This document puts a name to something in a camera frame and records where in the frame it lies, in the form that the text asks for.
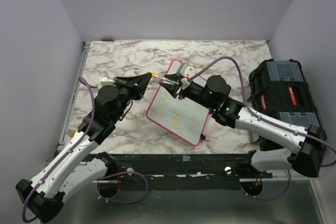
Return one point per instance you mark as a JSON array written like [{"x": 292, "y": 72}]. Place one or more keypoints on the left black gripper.
[{"x": 137, "y": 85}]

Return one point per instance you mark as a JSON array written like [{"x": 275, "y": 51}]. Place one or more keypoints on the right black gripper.
[{"x": 172, "y": 89}]

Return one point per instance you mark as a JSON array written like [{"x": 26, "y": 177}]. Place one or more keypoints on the white yellow whiteboard marker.
[{"x": 161, "y": 78}]

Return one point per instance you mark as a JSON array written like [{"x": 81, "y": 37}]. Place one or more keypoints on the yellow marker cap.
[{"x": 153, "y": 74}]

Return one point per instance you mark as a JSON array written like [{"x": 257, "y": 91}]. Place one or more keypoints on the pink framed whiteboard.
[{"x": 184, "y": 118}]

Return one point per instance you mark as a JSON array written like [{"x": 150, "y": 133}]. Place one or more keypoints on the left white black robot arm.
[{"x": 44, "y": 195}]

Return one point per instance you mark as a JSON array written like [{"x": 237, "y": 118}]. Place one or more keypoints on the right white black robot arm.
[{"x": 302, "y": 147}]

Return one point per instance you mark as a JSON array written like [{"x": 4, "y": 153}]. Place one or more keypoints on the yellow clamp with bolt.
[{"x": 71, "y": 133}]

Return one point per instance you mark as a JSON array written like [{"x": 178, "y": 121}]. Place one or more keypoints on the black plastic toolbox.
[{"x": 279, "y": 89}]

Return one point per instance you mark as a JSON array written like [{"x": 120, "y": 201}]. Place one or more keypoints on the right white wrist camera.
[{"x": 185, "y": 72}]

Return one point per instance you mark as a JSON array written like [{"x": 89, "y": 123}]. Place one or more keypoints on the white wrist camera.
[
  {"x": 185, "y": 72},
  {"x": 103, "y": 77}
]

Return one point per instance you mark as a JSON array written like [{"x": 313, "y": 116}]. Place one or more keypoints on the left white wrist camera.
[{"x": 103, "y": 77}]

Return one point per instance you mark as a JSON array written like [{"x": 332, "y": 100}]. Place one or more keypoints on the aluminium rail frame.
[{"x": 52, "y": 75}]

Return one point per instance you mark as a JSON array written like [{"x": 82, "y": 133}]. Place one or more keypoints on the black base frame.
[{"x": 168, "y": 172}]

